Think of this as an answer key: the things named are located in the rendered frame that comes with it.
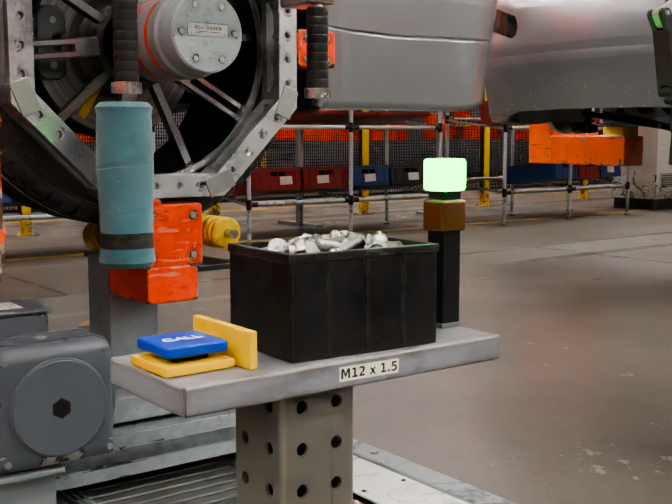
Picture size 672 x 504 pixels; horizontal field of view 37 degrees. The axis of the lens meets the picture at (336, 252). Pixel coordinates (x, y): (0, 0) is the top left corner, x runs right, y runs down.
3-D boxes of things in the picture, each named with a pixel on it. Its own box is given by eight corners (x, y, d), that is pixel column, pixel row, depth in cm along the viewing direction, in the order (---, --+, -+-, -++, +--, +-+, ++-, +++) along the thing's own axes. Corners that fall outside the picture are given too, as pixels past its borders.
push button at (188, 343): (195, 349, 109) (195, 328, 108) (228, 360, 103) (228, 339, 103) (136, 357, 104) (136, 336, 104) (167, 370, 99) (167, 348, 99)
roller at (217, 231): (172, 235, 205) (172, 207, 204) (248, 249, 181) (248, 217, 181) (147, 237, 201) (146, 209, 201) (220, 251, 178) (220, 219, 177)
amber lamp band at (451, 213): (444, 228, 127) (445, 197, 127) (466, 231, 124) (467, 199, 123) (421, 230, 125) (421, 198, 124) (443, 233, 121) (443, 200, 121)
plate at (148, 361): (197, 354, 109) (197, 345, 109) (235, 367, 103) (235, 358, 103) (130, 364, 105) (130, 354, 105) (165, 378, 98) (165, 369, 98)
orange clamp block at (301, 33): (275, 68, 192) (313, 70, 197) (298, 66, 186) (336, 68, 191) (274, 31, 191) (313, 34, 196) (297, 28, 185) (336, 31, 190)
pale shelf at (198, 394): (408, 336, 134) (409, 313, 133) (500, 359, 120) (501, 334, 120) (109, 384, 108) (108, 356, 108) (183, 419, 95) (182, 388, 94)
